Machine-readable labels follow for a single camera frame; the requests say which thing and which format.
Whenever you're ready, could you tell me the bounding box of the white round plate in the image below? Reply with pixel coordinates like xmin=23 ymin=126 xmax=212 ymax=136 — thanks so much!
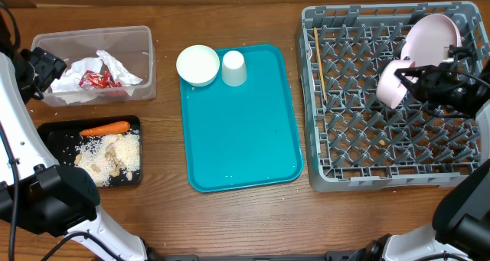
xmin=400 ymin=14 xmax=462 ymax=67

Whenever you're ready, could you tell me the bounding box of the pink bowl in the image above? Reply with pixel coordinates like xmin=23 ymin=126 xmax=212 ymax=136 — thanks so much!
xmin=376 ymin=60 xmax=415 ymax=109

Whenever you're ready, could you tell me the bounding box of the white napkin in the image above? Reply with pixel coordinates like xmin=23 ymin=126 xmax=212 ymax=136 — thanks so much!
xmin=51 ymin=50 xmax=143 ymax=104

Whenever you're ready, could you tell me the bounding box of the red snack wrapper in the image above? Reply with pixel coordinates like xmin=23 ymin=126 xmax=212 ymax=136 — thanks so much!
xmin=78 ymin=70 xmax=123 ymax=90

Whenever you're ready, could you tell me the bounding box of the orange carrot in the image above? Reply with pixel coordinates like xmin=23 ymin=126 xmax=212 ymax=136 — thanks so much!
xmin=79 ymin=121 xmax=130 ymax=136

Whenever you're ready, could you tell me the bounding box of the white rice pile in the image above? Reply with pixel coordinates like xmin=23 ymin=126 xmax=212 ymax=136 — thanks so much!
xmin=74 ymin=129 xmax=142 ymax=188

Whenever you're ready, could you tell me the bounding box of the peanuts pile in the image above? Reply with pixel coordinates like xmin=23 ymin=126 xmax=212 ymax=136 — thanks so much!
xmin=74 ymin=146 xmax=139 ymax=186

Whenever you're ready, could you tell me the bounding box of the wooden chopstick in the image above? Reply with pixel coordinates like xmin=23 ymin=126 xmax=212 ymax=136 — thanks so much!
xmin=313 ymin=28 xmax=327 ymax=103

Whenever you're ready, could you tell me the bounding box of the white bowl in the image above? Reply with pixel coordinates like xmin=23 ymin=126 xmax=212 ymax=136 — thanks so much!
xmin=176 ymin=45 xmax=221 ymax=86

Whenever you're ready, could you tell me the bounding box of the white upside-down cup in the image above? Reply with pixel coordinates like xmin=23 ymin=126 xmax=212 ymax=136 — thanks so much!
xmin=221 ymin=51 xmax=247 ymax=86

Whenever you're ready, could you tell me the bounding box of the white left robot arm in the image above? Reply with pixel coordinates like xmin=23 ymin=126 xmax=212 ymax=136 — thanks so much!
xmin=1 ymin=22 xmax=158 ymax=260

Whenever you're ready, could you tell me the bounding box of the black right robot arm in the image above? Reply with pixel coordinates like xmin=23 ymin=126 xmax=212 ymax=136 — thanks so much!
xmin=349 ymin=63 xmax=489 ymax=260

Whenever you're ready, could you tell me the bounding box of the grey dishwasher rack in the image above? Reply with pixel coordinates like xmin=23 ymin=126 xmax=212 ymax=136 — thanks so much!
xmin=296 ymin=2 xmax=489 ymax=192

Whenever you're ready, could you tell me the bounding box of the black waste tray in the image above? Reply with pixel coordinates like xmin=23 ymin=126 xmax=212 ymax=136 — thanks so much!
xmin=38 ymin=115 xmax=141 ymax=166

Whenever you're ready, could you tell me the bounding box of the clear plastic bin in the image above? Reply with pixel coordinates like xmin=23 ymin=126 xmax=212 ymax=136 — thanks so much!
xmin=31 ymin=26 xmax=157 ymax=106

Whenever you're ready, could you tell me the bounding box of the teal plastic tray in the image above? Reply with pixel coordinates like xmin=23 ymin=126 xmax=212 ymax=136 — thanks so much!
xmin=179 ymin=44 xmax=303 ymax=193

